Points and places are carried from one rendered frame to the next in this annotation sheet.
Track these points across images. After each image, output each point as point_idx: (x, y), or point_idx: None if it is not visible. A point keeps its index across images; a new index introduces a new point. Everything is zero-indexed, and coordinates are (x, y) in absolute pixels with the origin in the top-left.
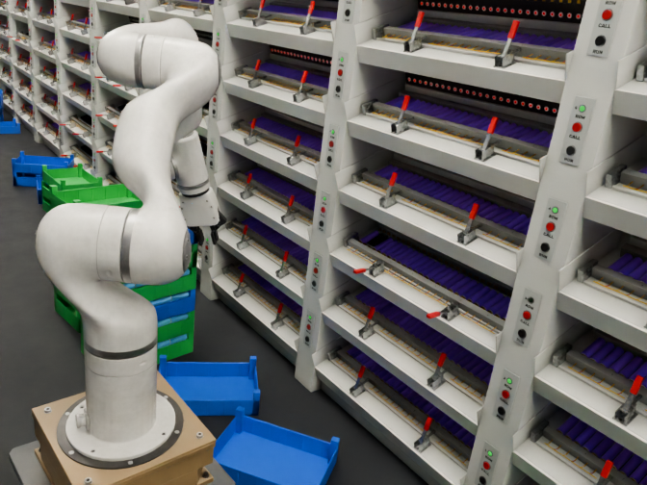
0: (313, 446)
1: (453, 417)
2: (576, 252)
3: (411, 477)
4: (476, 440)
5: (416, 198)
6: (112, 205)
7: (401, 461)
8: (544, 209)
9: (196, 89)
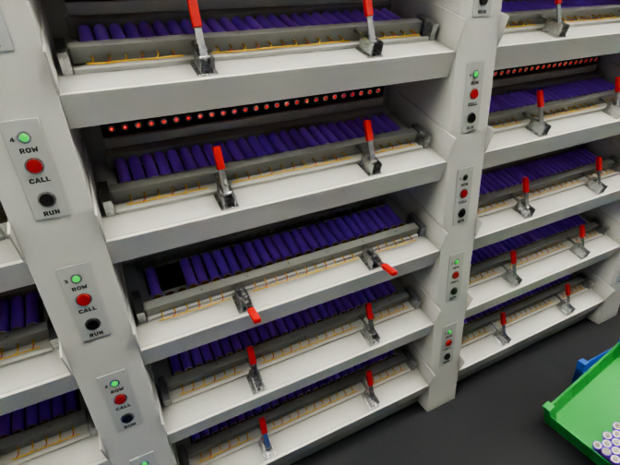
0: None
1: (404, 342)
2: None
3: (370, 434)
4: (435, 336)
5: (250, 169)
6: None
7: (345, 438)
8: (464, 78)
9: None
